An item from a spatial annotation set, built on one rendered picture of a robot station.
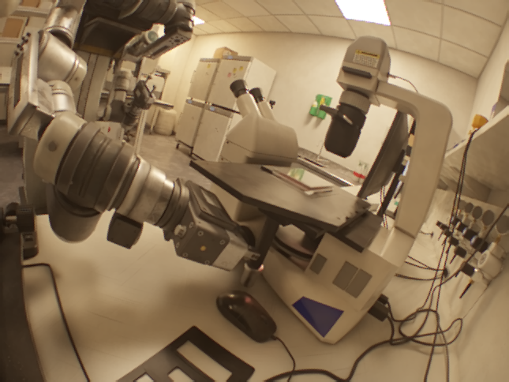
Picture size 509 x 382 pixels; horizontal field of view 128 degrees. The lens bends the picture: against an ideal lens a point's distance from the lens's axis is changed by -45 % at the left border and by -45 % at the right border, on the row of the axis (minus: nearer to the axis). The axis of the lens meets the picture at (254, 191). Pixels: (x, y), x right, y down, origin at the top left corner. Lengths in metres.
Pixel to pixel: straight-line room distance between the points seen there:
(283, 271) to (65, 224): 0.37
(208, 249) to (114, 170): 0.13
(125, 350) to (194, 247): 0.17
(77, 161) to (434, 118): 0.50
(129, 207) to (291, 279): 0.30
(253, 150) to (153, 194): 0.27
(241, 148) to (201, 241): 0.28
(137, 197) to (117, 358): 0.20
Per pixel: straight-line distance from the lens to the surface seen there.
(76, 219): 0.31
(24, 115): 0.38
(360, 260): 0.39
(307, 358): 0.40
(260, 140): 0.48
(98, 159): 0.25
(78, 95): 1.15
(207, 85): 4.12
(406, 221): 0.43
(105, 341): 0.34
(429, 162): 0.43
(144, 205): 0.26
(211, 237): 0.25
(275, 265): 0.45
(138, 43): 1.21
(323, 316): 0.42
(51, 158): 0.25
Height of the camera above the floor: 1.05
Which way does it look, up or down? 18 degrees down
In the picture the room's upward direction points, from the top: 20 degrees clockwise
